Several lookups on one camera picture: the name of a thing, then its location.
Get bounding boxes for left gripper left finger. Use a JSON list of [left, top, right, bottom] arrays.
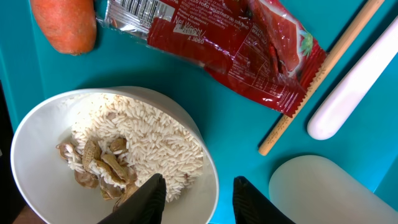
[[98, 174, 166, 224]]

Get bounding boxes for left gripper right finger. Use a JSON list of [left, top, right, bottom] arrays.
[[233, 176, 295, 224]]

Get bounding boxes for rice and peanut shells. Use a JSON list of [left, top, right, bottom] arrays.
[[56, 93, 204, 208]]

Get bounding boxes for white bowl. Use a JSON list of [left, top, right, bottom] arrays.
[[11, 86, 205, 223]]

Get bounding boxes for orange carrot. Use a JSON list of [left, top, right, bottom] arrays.
[[30, 0, 97, 55]]

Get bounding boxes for small white cup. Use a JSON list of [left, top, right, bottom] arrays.
[[269, 155, 397, 223]]

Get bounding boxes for teal plastic tray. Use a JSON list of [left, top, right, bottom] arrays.
[[1, 0, 397, 223]]

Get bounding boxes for red snack wrapper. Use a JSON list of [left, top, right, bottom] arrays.
[[96, 0, 326, 116]]

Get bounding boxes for wooden chopstick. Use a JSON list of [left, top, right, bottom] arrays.
[[258, 0, 384, 156]]

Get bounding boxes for white plastic fork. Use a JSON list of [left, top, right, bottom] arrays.
[[307, 19, 397, 140]]

